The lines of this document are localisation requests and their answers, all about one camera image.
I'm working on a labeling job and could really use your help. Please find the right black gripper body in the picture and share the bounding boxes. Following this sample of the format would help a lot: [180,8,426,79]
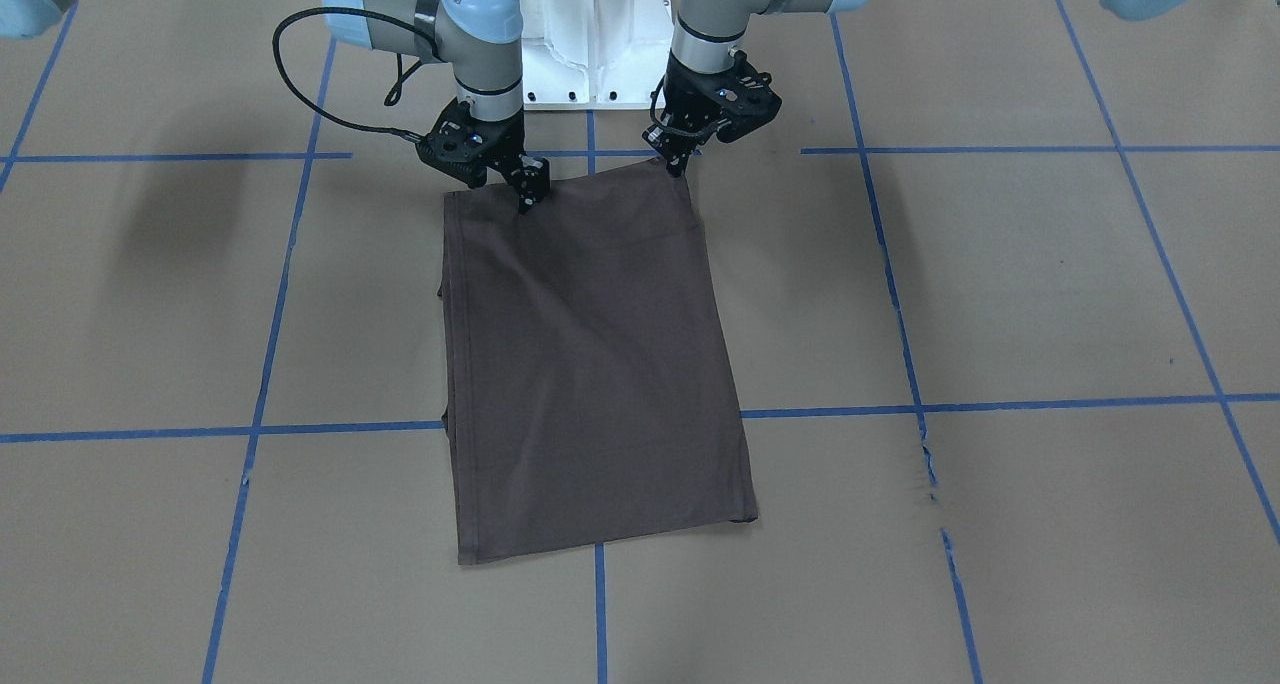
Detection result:
[416,99,526,187]

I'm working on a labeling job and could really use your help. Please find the dark brown t-shirt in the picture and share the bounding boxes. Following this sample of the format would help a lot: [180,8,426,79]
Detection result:
[438,159,759,566]

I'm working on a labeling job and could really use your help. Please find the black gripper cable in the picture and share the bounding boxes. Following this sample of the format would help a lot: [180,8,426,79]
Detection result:
[273,9,442,145]

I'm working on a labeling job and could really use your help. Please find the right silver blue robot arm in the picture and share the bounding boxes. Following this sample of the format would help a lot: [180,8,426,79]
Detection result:
[271,0,550,213]

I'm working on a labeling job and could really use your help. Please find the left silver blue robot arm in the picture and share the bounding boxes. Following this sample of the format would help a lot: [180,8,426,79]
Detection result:
[644,0,869,178]

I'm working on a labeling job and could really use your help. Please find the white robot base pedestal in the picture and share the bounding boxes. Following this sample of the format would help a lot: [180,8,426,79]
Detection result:
[520,0,675,111]

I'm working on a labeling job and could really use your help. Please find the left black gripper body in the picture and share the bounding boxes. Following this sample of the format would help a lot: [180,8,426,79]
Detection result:
[645,49,783,155]

